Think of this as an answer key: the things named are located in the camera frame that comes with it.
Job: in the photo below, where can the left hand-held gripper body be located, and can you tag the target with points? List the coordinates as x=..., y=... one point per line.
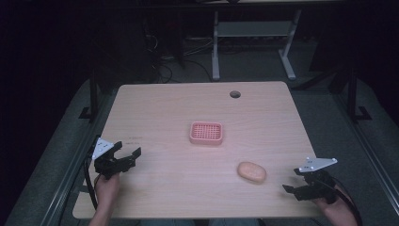
x=105, y=164

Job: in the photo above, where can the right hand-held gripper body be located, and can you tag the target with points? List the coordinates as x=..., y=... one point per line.
x=320, y=185

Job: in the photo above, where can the orange soap bar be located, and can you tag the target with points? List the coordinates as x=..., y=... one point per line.
x=252, y=172

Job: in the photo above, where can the pink soap dish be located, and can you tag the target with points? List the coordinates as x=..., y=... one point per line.
x=206, y=133

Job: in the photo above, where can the person's left hand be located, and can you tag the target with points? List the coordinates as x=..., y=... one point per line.
x=107, y=190

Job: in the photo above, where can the person's right hand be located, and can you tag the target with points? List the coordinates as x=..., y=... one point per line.
x=340, y=208

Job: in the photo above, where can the black metal stand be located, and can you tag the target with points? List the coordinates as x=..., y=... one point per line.
x=353, y=97
x=93, y=97

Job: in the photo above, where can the white metal table frame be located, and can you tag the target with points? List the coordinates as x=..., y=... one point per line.
x=251, y=29

